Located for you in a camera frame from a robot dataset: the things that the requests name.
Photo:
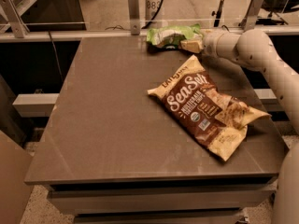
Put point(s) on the left metal bracket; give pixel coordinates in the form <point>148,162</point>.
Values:
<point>13,18</point>

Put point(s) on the white cylinder with numbers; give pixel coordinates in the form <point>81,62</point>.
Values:
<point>153,2</point>

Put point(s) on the right metal bracket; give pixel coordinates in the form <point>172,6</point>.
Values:
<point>251,16</point>

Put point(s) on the brown tortilla chip bag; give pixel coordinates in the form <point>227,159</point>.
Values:
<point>218,121</point>

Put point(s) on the clear acrylic barrier panel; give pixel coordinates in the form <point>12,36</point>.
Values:
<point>100,15</point>

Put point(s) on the metal rail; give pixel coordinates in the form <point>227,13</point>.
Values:
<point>78,35</point>

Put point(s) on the green rice chip bag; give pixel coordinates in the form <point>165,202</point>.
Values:
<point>169,37</point>

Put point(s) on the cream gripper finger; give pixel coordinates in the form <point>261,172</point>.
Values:
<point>192,45</point>

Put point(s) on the grey table drawer base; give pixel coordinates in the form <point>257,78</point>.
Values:
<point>179,202</point>

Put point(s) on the middle metal bracket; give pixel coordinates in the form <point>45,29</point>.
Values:
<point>134,17</point>

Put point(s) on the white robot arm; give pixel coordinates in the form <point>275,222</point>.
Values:
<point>254,50</point>

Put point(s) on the black stand with knob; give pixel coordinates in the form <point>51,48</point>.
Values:
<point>218,13</point>

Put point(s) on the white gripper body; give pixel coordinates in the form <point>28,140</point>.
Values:
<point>207,43</point>

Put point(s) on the metal bracket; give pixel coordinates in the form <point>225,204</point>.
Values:
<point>13,18</point>
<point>134,17</point>
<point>251,16</point>

